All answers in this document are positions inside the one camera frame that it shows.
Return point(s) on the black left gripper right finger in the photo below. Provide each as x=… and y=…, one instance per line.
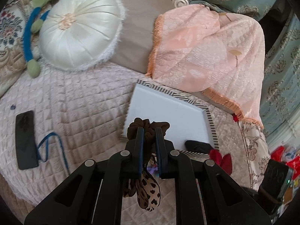
x=173, y=164

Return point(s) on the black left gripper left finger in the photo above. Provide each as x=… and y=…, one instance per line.
x=121, y=167

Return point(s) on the black velvet hair accessory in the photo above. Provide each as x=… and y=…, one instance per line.
x=199, y=147

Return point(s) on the leopard print bow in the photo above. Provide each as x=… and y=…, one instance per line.
x=146, y=187

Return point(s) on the brown scrunchie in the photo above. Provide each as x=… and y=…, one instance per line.
x=149, y=129

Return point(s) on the red velvet bow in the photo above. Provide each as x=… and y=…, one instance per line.
x=225, y=162

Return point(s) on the striped black white tray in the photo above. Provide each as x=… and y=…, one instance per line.
x=188, y=119

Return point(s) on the red tassel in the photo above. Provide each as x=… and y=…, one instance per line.
x=237, y=118

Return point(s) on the beige quilted bedspread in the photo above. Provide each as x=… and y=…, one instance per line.
x=87, y=110

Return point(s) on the black smartphone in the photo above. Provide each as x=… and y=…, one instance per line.
x=26, y=150

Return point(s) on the peach fringed blanket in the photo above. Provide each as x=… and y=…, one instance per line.
x=220, y=55

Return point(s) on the round white satin cushion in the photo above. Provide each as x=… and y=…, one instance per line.
x=79, y=34

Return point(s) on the floral embroidered pillow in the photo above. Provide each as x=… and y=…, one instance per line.
x=13, y=21

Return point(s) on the grey bolster pillow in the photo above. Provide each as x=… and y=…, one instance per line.
x=136, y=40

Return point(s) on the green blue plush toy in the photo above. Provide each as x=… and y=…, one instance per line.
x=33, y=26

